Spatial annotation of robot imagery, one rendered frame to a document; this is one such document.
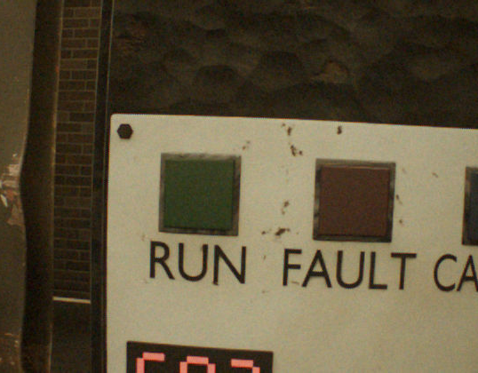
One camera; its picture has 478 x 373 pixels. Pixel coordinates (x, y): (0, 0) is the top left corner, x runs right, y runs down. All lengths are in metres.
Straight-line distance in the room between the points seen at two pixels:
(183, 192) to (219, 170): 0.02
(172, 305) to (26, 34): 2.62
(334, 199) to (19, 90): 2.63
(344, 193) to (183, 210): 0.08
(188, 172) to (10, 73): 2.62
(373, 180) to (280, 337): 0.10
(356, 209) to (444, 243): 0.05
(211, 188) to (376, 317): 0.11
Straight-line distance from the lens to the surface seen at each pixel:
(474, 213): 0.50
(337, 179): 0.49
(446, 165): 0.50
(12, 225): 3.10
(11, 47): 3.11
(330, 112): 0.52
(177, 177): 0.50
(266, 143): 0.50
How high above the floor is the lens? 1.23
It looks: 3 degrees down
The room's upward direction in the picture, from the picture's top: 2 degrees clockwise
